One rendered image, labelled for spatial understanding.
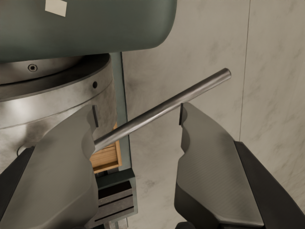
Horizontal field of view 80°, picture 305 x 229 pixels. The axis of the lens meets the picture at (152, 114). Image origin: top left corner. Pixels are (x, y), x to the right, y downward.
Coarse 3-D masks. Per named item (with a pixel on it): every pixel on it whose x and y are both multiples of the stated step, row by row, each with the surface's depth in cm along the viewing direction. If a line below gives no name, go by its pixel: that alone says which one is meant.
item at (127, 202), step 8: (120, 184) 80; (128, 184) 80; (104, 192) 77; (112, 192) 77; (120, 192) 77; (128, 192) 79; (104, 200) 76; (112, 200) 78; (120, 200) 80; (128, 200) 82; (104, 208) 78; (112, 208) 80; (120, 208) 83; (128, 208) 86; (96, 216) 79; (104, 216) 81; (112, 216) 83; (120, 216) 86; (88, 224) 80; (96, 224) 82
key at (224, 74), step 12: (216, 72) 18; (228, 72) 18; (204, 84) 18; (216, 84) 18; (180, 96) 18; (192, 96) 18; (156, 108) 19; (168, 108) 18; (132, 120) 19; (144, 120) 19; (120, 132) 19; (132, 132) 19; (96, 144) 19; (108, 144) 19
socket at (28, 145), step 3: (24, 144) 24; (27, 144) 24; (30, 144) 24; (33, 144) 24; (21, 147) 24; (24, 147) 24; (27, 147) 24; (18, 150) 24; (21, 150) 24; (18, 153) 24
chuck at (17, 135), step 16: (112, 80) 34; (96, 96) 29; (112, 96) 34; (64, 112) 25; (112, 112) 35; (0, 128) 21; (16, 128) 22; (32, 128) 23; (48, 128) 24; (96, 128) 30; (112, 128) 36; (0, 144) 22; (16, 144) 23; (0, 160) 23
